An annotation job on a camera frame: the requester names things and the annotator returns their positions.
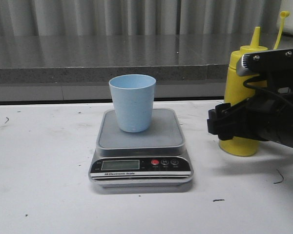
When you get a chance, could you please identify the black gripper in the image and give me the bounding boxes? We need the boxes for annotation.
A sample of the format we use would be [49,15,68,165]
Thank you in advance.
[207,95,293,148]

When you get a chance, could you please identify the yellow squeeze bottle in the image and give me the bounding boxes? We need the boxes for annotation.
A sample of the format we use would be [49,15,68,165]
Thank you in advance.
[218,10,290,157]

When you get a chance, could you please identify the grey digital kitchen scale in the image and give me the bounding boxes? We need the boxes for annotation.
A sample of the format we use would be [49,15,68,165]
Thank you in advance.
[88,108,194,194]

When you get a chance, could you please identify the light blue plastic cup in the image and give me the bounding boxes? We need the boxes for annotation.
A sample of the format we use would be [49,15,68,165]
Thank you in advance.
[109,74,156,133]

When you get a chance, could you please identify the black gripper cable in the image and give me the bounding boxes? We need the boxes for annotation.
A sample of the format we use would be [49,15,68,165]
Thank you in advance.
[243,75,293,115]

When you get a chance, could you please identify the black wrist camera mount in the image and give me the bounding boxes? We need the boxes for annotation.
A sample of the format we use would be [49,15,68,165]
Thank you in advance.
[236,49,293,93]

